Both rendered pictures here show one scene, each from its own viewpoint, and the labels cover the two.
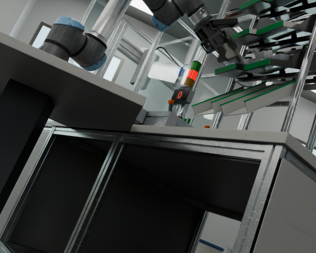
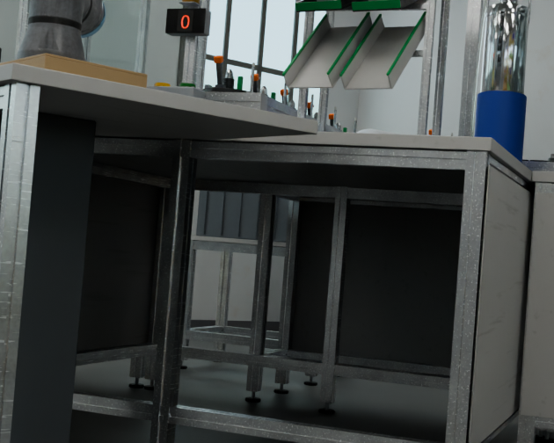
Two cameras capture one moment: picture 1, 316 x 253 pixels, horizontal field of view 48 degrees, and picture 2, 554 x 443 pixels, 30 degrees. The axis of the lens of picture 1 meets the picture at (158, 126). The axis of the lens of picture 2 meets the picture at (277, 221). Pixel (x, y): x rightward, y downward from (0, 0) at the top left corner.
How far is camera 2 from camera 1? 159 cm
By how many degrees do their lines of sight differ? 37
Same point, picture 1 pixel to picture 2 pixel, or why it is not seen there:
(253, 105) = (395, 75)
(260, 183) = (470, 197)
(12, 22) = not seen: outside the picture
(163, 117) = (247, 102)
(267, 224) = (485, 236)
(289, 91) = (419, 35)
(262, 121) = not seen: outside the picture
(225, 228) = not seen: hidden behind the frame
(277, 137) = (480, 144)
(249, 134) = (441, 141)
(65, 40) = (78, 11)
